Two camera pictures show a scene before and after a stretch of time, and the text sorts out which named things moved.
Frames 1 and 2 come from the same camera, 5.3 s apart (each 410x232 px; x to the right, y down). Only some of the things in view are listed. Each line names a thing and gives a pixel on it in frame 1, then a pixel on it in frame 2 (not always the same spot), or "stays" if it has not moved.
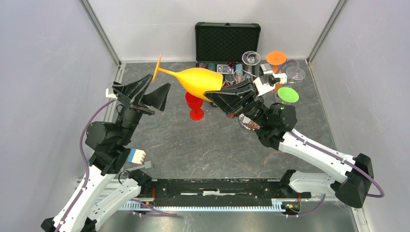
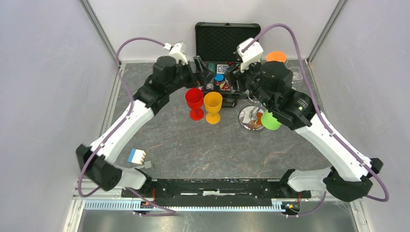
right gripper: (235, 99) → (236, 75)
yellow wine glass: (197, 80) → (213, 104)
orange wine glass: (275, 58) stays
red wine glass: (196, 113) stays
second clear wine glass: (296, 75) stays
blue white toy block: (137, 156) stays
